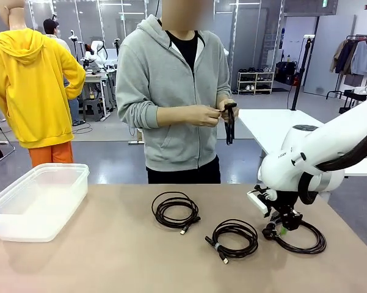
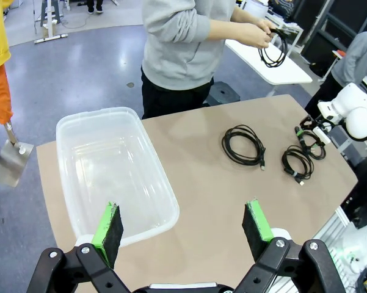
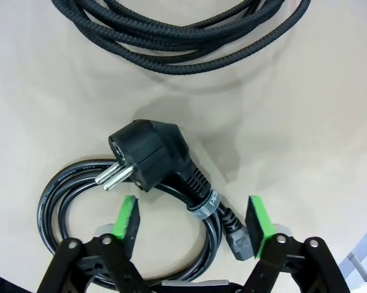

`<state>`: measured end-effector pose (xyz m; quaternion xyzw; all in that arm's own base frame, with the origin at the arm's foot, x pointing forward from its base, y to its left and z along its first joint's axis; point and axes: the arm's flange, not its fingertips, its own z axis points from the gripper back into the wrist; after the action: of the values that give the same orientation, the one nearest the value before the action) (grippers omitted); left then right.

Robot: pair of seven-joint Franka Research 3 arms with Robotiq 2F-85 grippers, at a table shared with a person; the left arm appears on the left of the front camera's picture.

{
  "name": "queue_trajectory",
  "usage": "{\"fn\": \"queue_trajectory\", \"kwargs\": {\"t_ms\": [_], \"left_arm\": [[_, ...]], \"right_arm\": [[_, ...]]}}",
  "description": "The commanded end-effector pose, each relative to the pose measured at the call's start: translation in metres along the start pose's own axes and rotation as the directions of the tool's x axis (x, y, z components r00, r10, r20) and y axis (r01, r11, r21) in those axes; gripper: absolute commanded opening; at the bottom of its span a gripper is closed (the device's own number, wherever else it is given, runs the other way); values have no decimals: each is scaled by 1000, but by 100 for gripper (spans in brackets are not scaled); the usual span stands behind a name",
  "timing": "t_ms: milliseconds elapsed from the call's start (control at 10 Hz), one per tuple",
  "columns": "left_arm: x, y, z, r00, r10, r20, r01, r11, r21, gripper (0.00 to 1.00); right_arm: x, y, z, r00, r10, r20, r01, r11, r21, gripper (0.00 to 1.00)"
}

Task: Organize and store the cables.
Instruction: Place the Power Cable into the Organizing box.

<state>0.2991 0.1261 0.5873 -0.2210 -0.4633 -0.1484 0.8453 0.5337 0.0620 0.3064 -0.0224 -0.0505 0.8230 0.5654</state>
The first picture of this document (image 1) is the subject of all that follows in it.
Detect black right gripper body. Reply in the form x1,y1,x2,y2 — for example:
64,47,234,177
273,190,299,216

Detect black power cable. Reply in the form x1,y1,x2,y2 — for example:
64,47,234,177
261,220,327,255
217,102,238,146

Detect black USB cable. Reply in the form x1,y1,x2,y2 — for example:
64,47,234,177
151,191,202,236
205,219,260,265

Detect person's left forearm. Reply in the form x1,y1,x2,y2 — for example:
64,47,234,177
215,87,233,103

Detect person's right forearm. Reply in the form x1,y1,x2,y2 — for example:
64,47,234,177
115,99,180,131

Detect person's left hand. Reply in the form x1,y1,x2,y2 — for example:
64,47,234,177
216,96,240,123

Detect person's right hand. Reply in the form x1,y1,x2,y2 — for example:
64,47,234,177
176,103,223,128

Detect white table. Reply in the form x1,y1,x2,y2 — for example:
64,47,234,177
236,108,367,178

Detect wooden shoe rack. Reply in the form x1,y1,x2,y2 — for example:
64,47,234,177
237,71,276,95

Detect black bags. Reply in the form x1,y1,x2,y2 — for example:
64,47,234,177
275,60,300,85

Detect black stand pole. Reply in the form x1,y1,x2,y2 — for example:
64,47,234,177
288,34,316,112

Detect hanging clothes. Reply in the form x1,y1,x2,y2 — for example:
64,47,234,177
329,38,367,76

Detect person in grey hoodie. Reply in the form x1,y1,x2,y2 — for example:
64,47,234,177
115,0,241,184

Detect black clothes rack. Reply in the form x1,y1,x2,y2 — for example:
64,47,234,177
325,34,367,101

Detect clear plastic storage container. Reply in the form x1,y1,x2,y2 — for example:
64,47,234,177
0,163,90,243

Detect grey step stool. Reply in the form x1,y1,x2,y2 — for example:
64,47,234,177
82,99,104,122

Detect robot workbench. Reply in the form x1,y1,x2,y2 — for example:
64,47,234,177
84,71,115,121

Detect orange trousers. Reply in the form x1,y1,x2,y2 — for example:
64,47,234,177
27,140,75,168

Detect yellow hoodie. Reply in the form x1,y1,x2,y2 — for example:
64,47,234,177
0,27,87,150

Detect person in black cap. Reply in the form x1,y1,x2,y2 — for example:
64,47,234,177
42,18,87,126

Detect beige mannequin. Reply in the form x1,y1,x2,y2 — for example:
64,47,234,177
0,0,27,31

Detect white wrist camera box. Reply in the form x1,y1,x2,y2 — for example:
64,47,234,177
246,189,272,218

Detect black cable hose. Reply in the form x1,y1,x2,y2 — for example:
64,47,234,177
297,123,367,206

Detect black camera tripod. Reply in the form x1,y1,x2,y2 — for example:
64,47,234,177
68,29,80,59

